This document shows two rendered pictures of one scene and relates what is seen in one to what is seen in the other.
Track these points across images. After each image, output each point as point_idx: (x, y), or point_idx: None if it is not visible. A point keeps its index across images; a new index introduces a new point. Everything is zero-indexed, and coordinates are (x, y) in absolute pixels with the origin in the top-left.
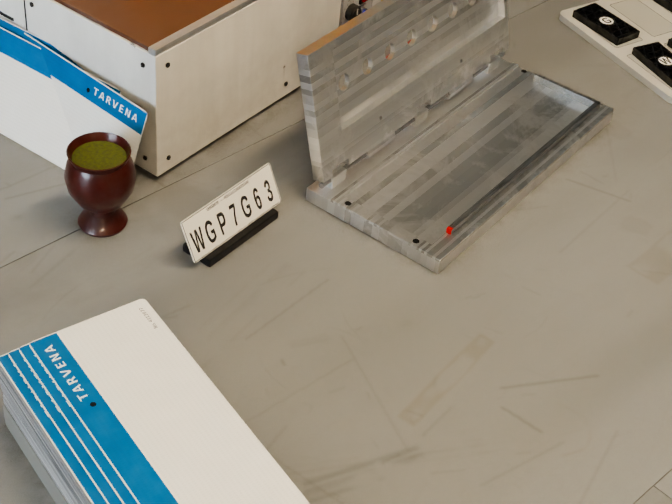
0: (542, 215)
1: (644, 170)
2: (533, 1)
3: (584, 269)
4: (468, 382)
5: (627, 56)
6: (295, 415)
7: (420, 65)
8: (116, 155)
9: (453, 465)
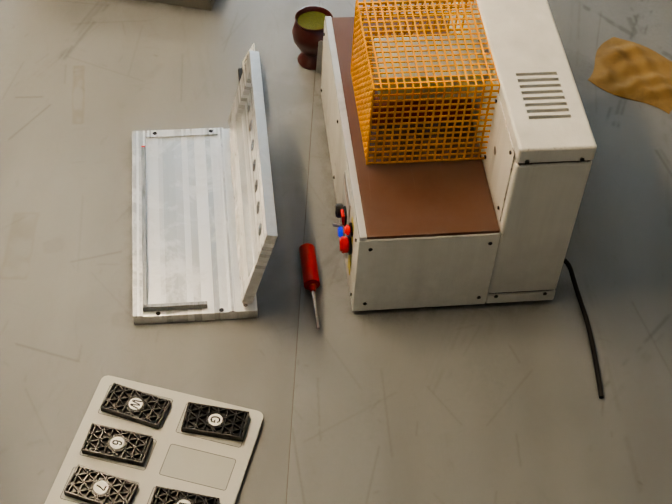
0: (112, 214)
1: (79, 295)
2: (298, 422)
3: (61, 194)
4: (67, 97)
5: (171, 399)
6: (125, 40)
7: (248, 190)
8: (308, 27)
9: (42, 61)
